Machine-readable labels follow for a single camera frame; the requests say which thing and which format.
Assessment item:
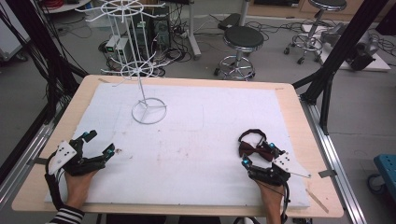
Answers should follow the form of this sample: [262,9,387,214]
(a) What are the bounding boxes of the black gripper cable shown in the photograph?
[279,182,291,224]
[44,152,65,211]

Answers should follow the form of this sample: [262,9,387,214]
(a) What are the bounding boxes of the thin wooden stick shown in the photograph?
[304,188,330,215]

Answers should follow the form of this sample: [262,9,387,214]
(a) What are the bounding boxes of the dark red bow tie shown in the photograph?
[237,128,276,162]

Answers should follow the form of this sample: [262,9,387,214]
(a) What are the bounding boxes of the black round stool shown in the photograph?
[213,25,265,81]
[283,0,348,65]

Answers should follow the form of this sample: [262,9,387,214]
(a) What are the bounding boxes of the grey equipment on white board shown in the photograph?
[319,21,392,73]

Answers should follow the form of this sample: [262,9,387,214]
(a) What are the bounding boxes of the blue cart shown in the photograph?
[366,153,396,203]

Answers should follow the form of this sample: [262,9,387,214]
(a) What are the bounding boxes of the white electronics boxes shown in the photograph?
[104,35,134,64]

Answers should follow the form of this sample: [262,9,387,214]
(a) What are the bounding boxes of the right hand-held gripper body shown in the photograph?
[247,150,312,188]

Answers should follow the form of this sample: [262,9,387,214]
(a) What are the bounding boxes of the grey metal table leg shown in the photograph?
[186,0,203,61]

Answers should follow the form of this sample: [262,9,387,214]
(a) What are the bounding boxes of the black computer tower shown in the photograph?
[148,11,173,52]

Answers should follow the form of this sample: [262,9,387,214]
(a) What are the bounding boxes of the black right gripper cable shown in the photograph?
[279,182,291,224]

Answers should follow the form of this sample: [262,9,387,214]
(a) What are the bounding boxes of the grey tape piece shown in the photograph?
[318,169,338,179]
[27,157,49,166]

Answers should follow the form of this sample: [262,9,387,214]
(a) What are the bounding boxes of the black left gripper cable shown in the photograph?
[44,152,65,211]

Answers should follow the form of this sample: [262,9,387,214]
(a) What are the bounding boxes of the person's right hand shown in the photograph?
[254,179,286,217]

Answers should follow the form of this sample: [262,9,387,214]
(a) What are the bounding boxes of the black flat floor device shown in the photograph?
[217,12,243,32]

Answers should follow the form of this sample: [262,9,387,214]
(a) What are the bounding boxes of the person's left hand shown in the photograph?
[64,169,101,211]

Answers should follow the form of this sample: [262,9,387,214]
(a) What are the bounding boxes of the black metal frame post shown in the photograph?
[291,0,390,136]
[0,0,89,123]

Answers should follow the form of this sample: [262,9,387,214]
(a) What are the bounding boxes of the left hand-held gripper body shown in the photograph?
[46,138,108,178]

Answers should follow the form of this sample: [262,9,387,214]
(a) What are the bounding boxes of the white foam mat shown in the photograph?
[44,82,312,209]

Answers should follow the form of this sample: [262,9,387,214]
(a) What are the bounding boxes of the white wire display rack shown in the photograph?
[74,0,169,126]

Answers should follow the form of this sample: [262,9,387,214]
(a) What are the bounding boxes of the aluminium rail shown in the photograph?
[0,119,55,204]
[299,98,369,224]

